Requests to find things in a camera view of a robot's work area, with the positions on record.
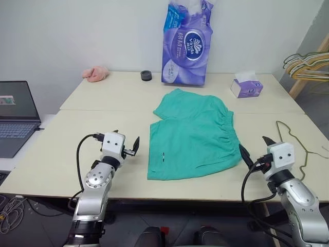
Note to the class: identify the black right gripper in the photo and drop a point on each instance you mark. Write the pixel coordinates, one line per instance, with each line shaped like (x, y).
(262, 163)

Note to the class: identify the grey laptop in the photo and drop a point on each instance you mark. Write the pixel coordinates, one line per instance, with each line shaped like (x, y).
(15, 108)

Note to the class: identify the beige table leg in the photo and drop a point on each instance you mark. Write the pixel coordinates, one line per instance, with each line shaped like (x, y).
(269, 216)

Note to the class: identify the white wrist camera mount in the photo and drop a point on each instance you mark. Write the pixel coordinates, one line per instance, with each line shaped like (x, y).
(281, 155)
(113, 144)

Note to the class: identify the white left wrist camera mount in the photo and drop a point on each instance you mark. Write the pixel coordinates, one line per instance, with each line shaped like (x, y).
(113, 144)

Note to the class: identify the dark rounded shape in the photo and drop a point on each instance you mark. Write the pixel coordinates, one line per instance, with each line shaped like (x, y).
(149, 238)
(209, 238)

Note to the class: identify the pink cloth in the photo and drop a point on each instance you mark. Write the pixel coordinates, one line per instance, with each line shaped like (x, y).
(96, 74)

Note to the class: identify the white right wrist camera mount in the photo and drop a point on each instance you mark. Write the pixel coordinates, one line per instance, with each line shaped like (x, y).
(281, 155)

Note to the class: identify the wooden clothes rack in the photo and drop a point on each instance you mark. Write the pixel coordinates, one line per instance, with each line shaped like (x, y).
(299, 86)

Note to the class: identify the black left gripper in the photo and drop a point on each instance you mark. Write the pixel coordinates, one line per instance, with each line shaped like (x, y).
(129, 153)

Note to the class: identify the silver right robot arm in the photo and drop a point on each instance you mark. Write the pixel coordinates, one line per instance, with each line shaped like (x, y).
(300, 195)

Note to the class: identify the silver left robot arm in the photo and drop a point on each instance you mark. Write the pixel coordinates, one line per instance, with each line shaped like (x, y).
(95, 180)

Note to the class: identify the purple tissue box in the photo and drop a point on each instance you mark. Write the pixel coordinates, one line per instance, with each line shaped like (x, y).
(248, 88)

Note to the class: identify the green shorts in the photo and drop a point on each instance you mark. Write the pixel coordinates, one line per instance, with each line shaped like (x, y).
(190, 139)

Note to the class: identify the large purple tissue pack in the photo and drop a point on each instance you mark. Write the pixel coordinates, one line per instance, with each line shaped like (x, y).
(187, 51)

